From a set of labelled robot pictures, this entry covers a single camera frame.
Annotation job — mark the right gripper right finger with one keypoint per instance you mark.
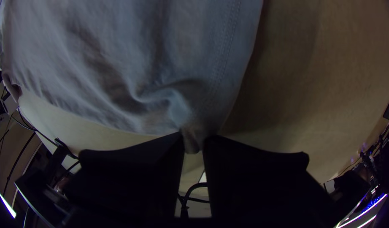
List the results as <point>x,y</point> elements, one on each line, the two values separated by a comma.
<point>257,187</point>

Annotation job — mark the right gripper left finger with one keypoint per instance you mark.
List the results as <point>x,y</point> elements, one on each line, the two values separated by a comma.
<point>128,183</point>

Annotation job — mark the grey t-shirt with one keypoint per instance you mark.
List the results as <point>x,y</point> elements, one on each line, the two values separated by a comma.
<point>125,54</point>

